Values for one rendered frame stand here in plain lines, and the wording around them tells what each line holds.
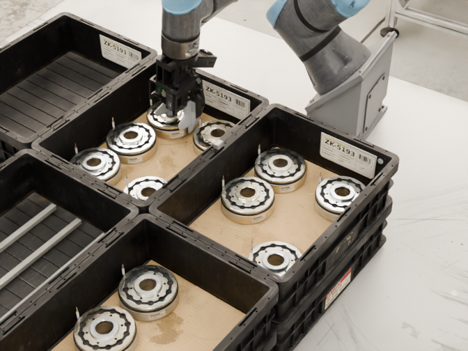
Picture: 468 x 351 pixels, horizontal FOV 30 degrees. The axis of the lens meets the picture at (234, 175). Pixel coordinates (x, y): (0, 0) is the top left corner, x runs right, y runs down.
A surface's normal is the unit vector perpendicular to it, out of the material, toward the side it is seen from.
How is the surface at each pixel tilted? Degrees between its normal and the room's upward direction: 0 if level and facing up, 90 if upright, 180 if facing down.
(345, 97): 90
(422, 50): 0
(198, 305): 0
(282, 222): 0
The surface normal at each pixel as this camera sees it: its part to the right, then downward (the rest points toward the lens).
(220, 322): -0.01, -0.75
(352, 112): -0.49, 0.58
